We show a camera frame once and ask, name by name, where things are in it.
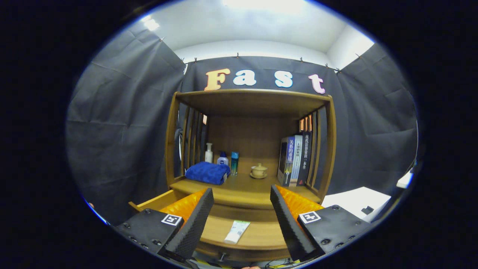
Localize book with pale spine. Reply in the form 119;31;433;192
289;134;304;187

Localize wooden drawer with black knob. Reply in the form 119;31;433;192
128;189;295;262

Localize black floor cables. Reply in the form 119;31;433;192
265;258;295;269

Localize white tube with green end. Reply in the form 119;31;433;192
224;220;251;244

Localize wooden cabinet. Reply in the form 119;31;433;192
128;89;336;262

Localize black backdrop cloth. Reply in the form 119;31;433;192
66;28;418;225

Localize wooden countertop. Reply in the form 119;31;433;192
170;173;325;210

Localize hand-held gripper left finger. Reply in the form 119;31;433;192
114;188;215;262

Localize book with black spine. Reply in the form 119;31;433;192
297;131;313;186

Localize white side cabinet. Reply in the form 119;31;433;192
321;186;392;223

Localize beige lidded teacup with saucer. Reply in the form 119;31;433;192
250;163;268;179

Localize blue folded towel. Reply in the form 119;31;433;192
185;161;231;185

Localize white side desk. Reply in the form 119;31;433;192
396;172;414;189

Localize book with blue spine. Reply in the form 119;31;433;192
277;136;296;186

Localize large ceiling light panel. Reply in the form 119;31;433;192
222;0;307;12

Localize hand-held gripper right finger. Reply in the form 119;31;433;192
270;184;372;262

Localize small ceiling light panel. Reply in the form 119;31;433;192
141;15;160;31

